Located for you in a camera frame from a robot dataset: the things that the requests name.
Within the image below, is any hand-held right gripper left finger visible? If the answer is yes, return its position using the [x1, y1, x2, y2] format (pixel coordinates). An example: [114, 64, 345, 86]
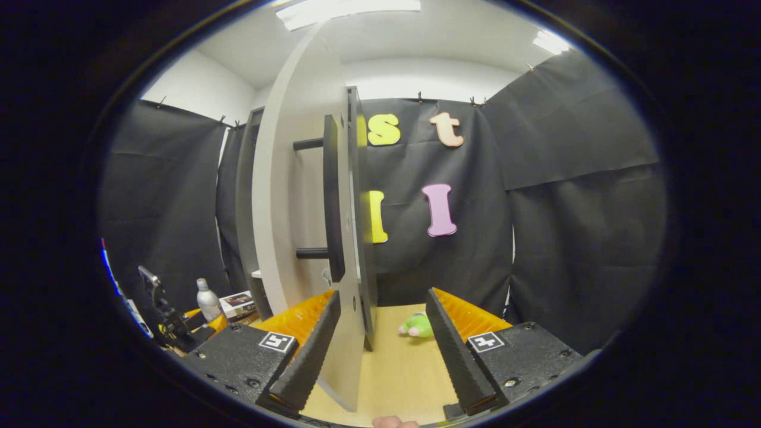
[183, 289, 342, 412]

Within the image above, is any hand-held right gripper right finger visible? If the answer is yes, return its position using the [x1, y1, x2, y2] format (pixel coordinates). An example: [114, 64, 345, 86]
[425, 288, 584, 420]

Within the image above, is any silver bottle with pink label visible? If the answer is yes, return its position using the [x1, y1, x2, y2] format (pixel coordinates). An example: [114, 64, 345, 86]
[196, 278, 222, 322]

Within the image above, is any black door handle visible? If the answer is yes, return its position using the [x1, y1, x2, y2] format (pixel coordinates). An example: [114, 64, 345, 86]
[293, 114, 347, 284]

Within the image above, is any dark grey cabinet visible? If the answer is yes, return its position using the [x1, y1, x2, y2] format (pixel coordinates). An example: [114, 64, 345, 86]
[234, 85, 380, 353]

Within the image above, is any white cover book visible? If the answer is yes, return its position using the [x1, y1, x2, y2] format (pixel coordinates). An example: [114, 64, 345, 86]
[218, 291, 257, 319]

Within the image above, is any green plush toy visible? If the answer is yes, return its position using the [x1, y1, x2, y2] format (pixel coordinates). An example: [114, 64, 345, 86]
[397, 312, 435, 340]

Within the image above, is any black backdrop cloth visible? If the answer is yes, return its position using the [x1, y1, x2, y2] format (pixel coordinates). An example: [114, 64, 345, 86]
[98, 49, 668, 356]

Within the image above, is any ceiling light panel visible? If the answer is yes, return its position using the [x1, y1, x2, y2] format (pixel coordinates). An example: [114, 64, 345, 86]
[276, 0, 422, 32]
[532, 29, 572, 56]

